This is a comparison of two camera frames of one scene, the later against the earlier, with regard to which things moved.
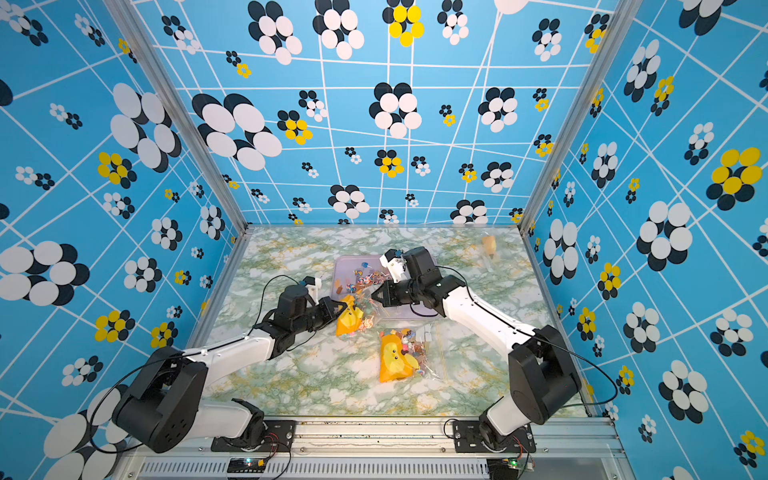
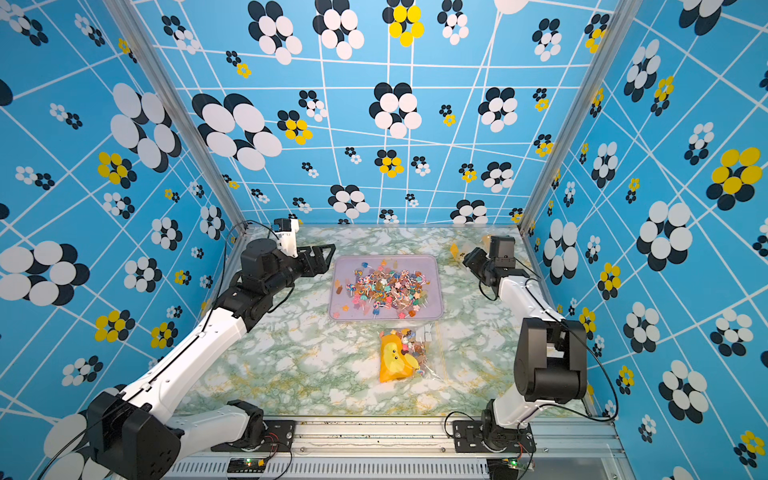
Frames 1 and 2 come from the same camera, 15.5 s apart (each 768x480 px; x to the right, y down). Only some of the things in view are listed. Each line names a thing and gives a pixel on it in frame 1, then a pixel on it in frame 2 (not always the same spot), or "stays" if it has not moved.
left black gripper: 327,304 → 321,264
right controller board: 502,468 stays
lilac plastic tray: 360,276 stays
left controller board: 246,465 stays
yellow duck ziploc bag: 402,356 stays
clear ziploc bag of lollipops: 489,244 stays
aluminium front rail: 568,448 stays
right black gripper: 390,298 → 474,258
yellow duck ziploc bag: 360,314 → 456,251
